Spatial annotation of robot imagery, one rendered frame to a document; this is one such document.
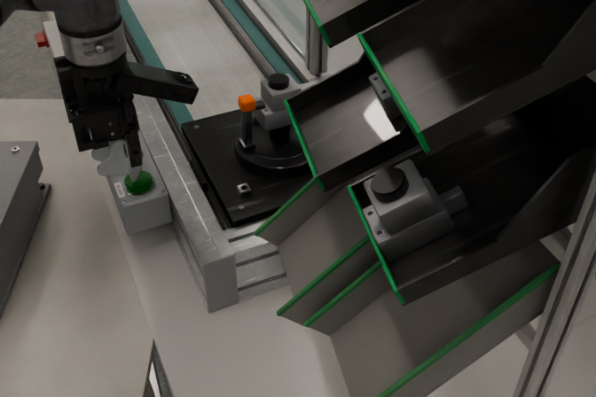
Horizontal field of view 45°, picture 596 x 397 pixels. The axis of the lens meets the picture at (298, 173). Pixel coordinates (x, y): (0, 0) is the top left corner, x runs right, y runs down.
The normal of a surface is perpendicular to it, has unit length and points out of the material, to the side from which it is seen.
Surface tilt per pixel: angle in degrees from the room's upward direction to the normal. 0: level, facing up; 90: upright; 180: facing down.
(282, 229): 90
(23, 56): 0
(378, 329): 45
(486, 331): 90
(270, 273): 90
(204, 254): 0
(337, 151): 25
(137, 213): 90
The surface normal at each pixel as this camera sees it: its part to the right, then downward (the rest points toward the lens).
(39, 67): 0.00, -0.76
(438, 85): -0.41, -0.62
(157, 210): 0.41, 0.60
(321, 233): -0.68, -0.43
